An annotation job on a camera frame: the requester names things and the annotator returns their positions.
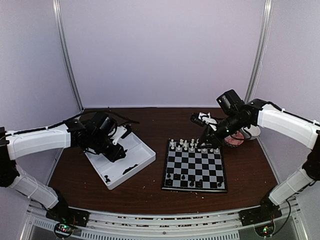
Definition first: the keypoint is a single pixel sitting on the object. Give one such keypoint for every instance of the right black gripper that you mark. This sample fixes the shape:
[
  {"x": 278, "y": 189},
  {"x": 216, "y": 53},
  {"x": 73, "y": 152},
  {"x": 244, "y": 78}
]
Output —
[{"x": 210, "y": 136}]

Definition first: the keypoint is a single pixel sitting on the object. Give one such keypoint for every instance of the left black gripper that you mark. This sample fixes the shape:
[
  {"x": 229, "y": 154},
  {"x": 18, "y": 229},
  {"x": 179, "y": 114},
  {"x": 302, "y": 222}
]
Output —
[{"x": 113, "y": 156}]

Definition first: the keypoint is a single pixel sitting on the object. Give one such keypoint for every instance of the black chess piece king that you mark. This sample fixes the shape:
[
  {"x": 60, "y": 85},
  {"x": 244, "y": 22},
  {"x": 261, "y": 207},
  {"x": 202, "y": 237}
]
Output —
[{"x": 199, "y": 184}]

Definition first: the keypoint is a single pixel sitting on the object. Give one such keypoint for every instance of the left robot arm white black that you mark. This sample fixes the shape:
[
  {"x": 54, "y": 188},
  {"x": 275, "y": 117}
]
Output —
[{"x": 16, "y": 144}]

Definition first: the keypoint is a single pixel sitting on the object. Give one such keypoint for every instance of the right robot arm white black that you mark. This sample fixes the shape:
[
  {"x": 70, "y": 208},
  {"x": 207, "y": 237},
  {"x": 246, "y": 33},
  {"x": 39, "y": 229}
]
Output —
[{"x": 299, "y": 138}]

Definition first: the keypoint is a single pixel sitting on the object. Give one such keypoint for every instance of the white chess pieces row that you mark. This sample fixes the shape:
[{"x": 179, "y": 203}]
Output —
[{"x": 189, "y": 146}]

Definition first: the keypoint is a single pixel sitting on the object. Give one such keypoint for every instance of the black white chess board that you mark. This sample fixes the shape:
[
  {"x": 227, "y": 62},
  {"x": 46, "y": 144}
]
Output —
[{"x": 209, "y": 168}]

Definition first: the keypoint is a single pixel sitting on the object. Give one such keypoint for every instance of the black chess piece on board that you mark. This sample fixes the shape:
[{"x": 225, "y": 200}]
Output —
[{"x": 192, "y": 183}]

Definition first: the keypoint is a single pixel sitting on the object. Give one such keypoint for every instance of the white ceramic bowl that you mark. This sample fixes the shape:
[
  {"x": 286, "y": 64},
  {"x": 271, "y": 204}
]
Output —
[{"x": 250, "y": 133}]

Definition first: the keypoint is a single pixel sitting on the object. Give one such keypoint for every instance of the red patterned small dish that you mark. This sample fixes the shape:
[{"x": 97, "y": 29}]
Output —
[{"x": 235, "y": 140}]

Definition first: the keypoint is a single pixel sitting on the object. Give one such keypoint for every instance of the white plastic tray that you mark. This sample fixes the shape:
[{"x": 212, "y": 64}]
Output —
[{"x": 137, "y": 152}]

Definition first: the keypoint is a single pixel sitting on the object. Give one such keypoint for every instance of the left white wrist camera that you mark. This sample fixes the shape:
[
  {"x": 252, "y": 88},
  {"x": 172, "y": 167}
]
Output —
[{"x": 120, "y": 133}]

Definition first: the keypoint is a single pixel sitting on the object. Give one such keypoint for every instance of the right aluminium corner post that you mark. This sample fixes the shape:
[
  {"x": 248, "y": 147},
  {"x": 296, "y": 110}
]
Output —
[{"x": 260, "y": 51}]

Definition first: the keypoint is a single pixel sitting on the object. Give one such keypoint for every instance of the aluminium corner post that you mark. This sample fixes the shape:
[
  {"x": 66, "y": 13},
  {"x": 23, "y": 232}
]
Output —
[
  {"x": 65, "y": 53},
  {"x": 260, "y": 51}
]

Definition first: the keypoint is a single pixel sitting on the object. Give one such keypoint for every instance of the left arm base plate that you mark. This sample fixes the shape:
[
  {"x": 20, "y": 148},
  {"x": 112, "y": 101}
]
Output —
[{"x": 70, "y": 216}]

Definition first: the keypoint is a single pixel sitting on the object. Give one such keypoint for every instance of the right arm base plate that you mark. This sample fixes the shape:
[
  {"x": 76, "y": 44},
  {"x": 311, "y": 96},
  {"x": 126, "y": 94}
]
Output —
[{"x": 256, "y": 215}]

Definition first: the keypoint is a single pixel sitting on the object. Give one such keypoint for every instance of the left aluminium corner post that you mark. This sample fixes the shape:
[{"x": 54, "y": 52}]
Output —
[{"x": 65, "y": 53}]

